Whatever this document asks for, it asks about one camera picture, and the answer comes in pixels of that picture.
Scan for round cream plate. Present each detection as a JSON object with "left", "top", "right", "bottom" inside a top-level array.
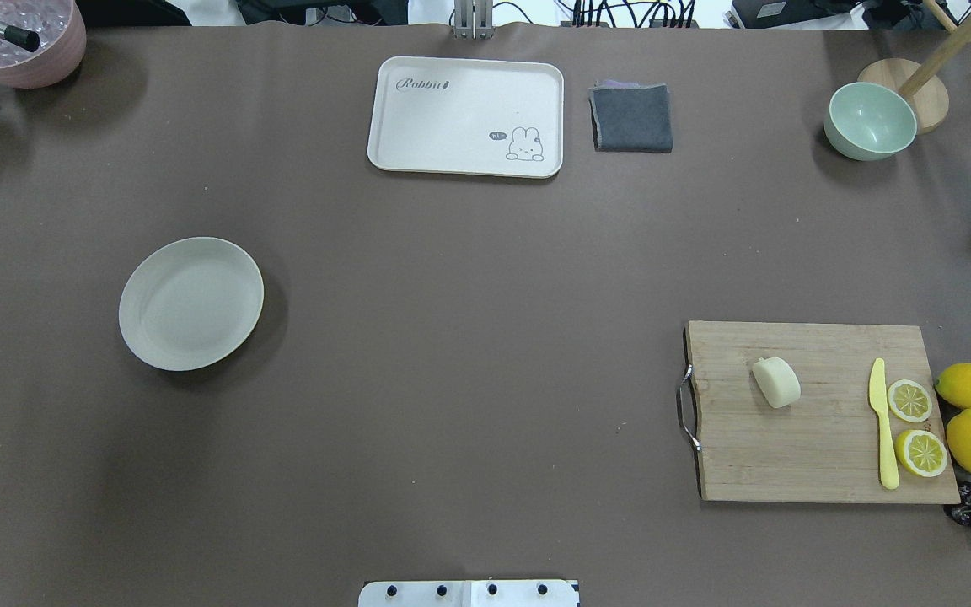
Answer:
[{"left": 118, "top": 237, "right": 265, "bottom": 372}]

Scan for cream rabbit print tray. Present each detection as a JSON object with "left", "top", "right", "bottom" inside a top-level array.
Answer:
[{"left": 367, "top": 56, "right": 564, "bottom": 178}]

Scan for folded grey cloth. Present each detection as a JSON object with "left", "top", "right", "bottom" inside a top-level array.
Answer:
[{"left": 589, "top": 80, "right": 674, "bottom": 153}]

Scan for wooden cutting board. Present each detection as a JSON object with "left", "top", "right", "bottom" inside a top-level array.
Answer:
[{"left": 677, "top": 321, "right": 958, "bottom": 504}]

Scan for yellow plastic knife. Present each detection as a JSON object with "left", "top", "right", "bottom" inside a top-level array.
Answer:
[{"left": 867, "top": 357, "right": 900, "bottom": 491}]

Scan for pale green bowl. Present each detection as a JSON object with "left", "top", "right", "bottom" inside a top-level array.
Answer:
[{"left": 823, "top": 82, "right": 920, "bottom": 161}]

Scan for upper lemon half slice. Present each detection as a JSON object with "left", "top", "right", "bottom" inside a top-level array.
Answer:
[{"left": 887, "top": 379, "right": 936, "bottom": 423}]

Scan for lemon half slice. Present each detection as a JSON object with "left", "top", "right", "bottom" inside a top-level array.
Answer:
[
  {"left": 887, "top": 379, "right": 936, "bottom": 423},
  {"left": 893, "top": 429, "right": 949, "bottom": 479}
]

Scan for lower lemon half slice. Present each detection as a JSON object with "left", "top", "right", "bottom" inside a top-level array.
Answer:
[{"left": 893, "top": 429, "right": 949, "bottom": 479}]

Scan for wooden stand with base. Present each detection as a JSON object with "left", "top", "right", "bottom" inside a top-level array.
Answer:
[{"left": 858, "top": 1, "right": 971, "bottom": 134}]

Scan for pink bowl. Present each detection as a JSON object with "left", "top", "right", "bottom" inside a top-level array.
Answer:
[{"left": 0, "top": 1, "right": 86, "bottom": 89}]

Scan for dark purple grapes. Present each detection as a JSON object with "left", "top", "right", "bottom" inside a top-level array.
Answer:
[{"left": 943, "top": 481, "right": 971, "bottom": 528}]

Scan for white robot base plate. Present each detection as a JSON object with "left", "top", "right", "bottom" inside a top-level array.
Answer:
[{"left": 357, "top": 577, "right": 581, "bottom": 606}]

